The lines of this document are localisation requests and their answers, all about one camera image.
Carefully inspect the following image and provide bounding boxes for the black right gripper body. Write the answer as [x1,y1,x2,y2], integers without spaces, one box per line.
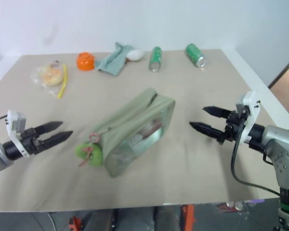
[223,110,247,143]

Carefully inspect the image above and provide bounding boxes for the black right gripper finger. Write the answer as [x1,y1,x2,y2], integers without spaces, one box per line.
[189,122,226,144]
[202,106,232,119]

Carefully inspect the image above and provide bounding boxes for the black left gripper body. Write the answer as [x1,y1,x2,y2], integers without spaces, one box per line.
[20,128,45,156]

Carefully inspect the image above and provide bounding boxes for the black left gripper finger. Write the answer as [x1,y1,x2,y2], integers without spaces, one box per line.
[41,130,74,148]
[35,121,64,135]

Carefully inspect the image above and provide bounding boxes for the green zippered pouch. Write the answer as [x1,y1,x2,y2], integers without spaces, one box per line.
[89,87,177,179]

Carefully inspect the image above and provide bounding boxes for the green plush charm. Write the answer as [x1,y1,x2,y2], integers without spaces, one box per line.
[74,141,104,167]

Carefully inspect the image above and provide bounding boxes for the yellow strip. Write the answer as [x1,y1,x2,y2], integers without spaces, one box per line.
[57,64,69,99]

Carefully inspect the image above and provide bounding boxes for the clear bag of bread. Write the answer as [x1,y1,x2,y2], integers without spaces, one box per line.
[30,61,67,96]

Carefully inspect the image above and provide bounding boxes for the wide green drink can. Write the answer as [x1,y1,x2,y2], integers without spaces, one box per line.
[185,43,207,68]

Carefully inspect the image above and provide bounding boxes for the brown door panel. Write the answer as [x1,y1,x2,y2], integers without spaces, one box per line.
[269,51,289,97]

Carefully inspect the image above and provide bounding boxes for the orange plastic bowl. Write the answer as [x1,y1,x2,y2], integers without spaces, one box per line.
[76,52,96,71]

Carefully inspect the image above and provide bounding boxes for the colourful clutter under table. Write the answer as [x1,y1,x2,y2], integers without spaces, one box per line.
[215,199,267,214]

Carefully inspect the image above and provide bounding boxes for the slim green drink can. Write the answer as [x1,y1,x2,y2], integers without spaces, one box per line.
[148,46,163,72]

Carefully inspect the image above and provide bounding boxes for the orange clamp under table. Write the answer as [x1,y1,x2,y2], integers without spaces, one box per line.
[67,216,85,231]

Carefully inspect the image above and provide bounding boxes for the teal cloth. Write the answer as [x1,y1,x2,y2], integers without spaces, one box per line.
[94,42,134,77]

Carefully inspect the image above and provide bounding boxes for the white egg-shaped object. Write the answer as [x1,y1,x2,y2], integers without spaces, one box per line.
[126,49,145,62]

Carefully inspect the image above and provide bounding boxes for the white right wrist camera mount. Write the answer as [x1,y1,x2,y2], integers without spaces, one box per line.
[235,90,262,145]

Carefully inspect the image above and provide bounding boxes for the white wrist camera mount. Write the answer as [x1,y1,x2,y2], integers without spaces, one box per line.
[235,90,262,145]
[5,110,31,158]

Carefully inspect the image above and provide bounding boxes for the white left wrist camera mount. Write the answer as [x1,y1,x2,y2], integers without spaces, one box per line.
[5,110,31,158]

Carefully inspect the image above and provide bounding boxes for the pink ribbon string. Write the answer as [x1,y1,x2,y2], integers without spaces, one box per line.
[78,146,94,168]

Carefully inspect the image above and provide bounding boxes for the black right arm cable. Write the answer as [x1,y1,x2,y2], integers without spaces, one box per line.
[231,136,280,196]

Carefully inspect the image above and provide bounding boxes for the orange post under table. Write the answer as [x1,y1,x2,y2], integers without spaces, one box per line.
[179,204,196,231]

